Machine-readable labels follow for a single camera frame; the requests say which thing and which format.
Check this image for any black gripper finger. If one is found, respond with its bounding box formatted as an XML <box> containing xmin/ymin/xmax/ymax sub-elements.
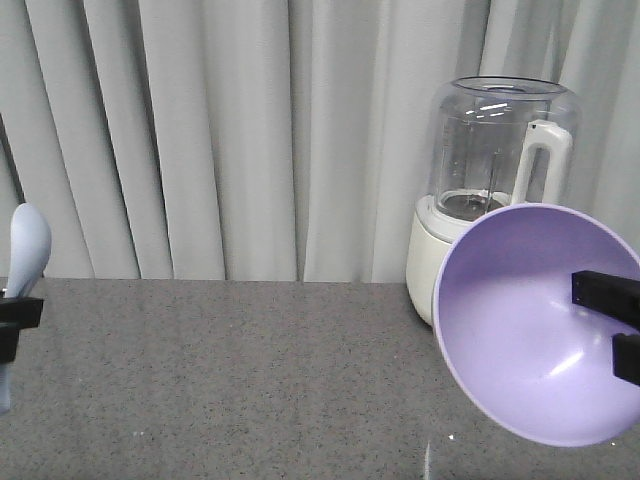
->
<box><xmin>571</xmin><ymin>270</ymin><xmax>639</xmax><ymax>330</ymax></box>
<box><xmin>612</xmin><ymin>333</ymin><xmax>640</xmax><ymax>386</ymax></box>
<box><xmin>0</xmin><ymin>297</ymin><xmax>44</xmax><ymax>330</ymax></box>
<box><xmin>0</xmin><ymin>324</ymin><xmax>19</xmax><ymax>364</ymax></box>

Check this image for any light blue plastic spoon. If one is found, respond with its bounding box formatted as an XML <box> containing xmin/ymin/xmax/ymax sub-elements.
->
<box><xmin>1</xmin><ymin>203</ymin><xmax>52</xmax><ymax>415</ymax></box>

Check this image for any purple plastic bowl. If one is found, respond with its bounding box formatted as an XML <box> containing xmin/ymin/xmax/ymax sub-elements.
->
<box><xmin>432</xmin><ymin>204</ymin><xmax>639</xmax><ymax>447</ymax></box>

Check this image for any white blender with clear jar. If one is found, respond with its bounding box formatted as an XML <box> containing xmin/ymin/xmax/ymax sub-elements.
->
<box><xmin>406</xmin><ymin>76</ymin><xmax>581</xmax><ymax>324</ymax></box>

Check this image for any grey pleated curtain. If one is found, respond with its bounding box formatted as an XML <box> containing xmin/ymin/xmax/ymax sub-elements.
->
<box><xmin>1</xmin><ymin>1</ymin><xmax>639</xmax><ymax>282</ymax></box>

